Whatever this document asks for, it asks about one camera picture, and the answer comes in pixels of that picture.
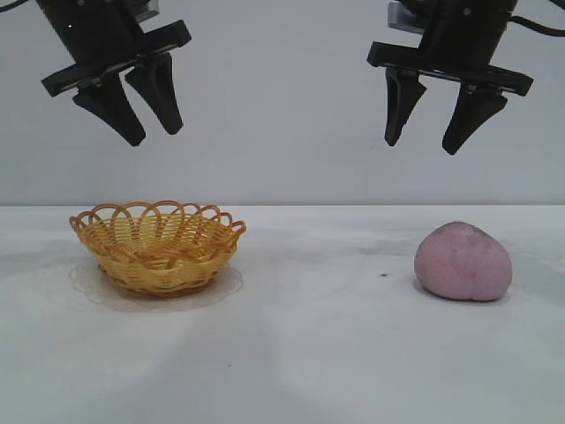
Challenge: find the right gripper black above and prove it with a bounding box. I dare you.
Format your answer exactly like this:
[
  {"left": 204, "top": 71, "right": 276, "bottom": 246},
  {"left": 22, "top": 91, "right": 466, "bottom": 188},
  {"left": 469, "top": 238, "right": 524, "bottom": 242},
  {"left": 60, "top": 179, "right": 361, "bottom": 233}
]
[{"left": 366, "top": 0, "right": 534, "bottom": 155}]

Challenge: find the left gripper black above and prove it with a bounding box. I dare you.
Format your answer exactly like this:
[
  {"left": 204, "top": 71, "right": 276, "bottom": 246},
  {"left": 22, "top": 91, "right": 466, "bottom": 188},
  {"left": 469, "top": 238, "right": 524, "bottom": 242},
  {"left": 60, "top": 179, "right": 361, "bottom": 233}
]
[{"left": 34, "top": 0, "right": 192, "bottom": 148}]

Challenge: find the pink peach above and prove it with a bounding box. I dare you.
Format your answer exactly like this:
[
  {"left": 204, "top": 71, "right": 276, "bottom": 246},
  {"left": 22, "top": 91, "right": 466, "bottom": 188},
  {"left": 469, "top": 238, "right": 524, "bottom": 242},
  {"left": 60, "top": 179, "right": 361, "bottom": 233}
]
[{"left": 413, "top": 221, "right": 513, "bottom": 302}]

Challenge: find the yellow woven wicker basket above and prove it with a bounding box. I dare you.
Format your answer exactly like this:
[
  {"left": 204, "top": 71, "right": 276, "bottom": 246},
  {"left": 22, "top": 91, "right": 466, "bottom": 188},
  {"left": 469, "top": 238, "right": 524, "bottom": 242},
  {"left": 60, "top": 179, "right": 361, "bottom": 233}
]
[{"left": 69, "top": 200, "right": 247, "bottom": 300}]

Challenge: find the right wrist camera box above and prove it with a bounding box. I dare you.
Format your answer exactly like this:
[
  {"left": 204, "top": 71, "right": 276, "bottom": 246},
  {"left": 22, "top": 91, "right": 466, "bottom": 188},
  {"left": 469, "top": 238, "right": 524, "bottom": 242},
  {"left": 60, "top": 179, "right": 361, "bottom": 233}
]
[{"left": 387, "top": 1, "right": 436, "bottom": 33}]

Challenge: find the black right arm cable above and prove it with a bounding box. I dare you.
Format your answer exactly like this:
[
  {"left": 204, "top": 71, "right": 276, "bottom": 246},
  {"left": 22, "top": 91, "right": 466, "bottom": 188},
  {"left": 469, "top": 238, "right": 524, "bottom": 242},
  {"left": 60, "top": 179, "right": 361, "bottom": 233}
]
[{"left": 510, "top": 14, "right": 565, "bottom": 35}]

